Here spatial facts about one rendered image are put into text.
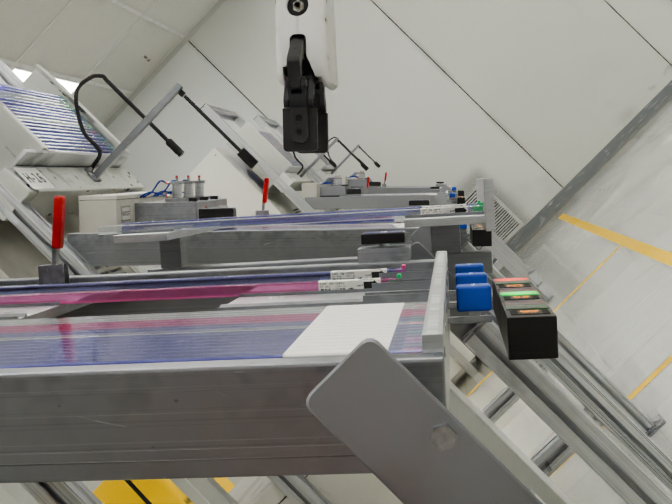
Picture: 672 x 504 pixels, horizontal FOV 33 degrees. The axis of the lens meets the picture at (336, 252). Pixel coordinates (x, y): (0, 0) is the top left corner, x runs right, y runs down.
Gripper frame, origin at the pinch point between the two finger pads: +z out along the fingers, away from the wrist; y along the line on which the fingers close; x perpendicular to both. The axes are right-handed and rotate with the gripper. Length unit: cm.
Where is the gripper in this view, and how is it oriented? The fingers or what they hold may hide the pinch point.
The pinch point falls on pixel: (306, 142)
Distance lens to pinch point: 109.5
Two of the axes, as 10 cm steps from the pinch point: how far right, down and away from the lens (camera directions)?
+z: 0.2, 10.0, 0.7
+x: -9.9, 0.2, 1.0
